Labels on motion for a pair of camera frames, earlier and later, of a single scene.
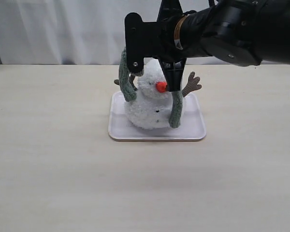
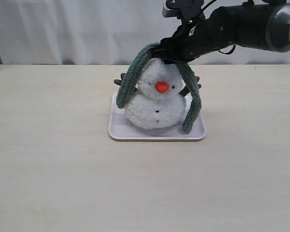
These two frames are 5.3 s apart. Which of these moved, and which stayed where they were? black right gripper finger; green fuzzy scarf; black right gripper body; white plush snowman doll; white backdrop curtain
Moved: black right gripper finger; black right gripper body; green fuzzy scarf
Stayed: white backdrop curtain; white plush snowman doll
